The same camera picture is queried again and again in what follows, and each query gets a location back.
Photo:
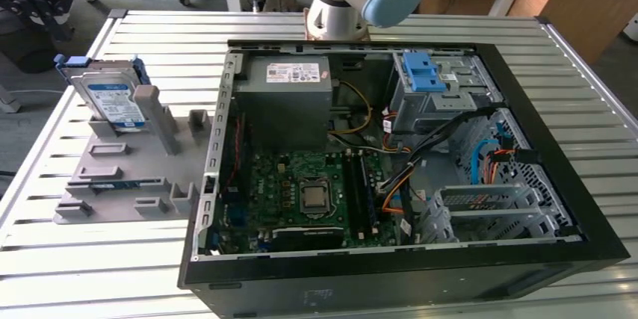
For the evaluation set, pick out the hard disk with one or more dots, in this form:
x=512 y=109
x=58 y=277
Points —
x=113 y=98

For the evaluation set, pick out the metal disk bay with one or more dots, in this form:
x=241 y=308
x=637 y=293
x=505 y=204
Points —
x=499 y=218

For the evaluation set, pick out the grey white stand foot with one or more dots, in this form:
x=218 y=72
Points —
x=10 y=102

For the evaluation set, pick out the grey parts rack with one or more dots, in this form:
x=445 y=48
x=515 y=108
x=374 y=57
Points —
x=130 y=162

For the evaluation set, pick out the blue-green RAM stick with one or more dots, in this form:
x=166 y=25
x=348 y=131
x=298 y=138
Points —
x=115 y=185

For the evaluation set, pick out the grey power supply unit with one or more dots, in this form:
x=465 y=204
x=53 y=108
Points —
x=285 y=117

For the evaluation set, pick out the green motherboard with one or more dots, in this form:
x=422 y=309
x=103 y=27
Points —
x=280 y=169

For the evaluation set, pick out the CPU socket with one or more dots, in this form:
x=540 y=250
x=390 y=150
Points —
x=316 y=182

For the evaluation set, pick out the silver CPU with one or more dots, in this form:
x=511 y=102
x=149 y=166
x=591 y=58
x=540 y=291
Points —
x=314 y=198

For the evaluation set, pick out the blue plastic bay latch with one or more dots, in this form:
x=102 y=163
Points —
x=424 y=68

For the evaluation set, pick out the black RAM slot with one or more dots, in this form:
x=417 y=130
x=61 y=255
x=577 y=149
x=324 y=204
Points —
x=356 y=192

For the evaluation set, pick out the black graphics card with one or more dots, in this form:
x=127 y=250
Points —
x=306 y=238

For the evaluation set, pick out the dark RAM stick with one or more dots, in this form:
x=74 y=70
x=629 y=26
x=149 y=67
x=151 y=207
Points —
x=370 y=195

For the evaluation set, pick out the metal optical drive cage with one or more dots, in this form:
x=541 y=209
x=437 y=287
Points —
x=449 y=102

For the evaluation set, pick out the black PC case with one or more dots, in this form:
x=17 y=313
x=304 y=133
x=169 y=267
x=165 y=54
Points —
x=349 y=281

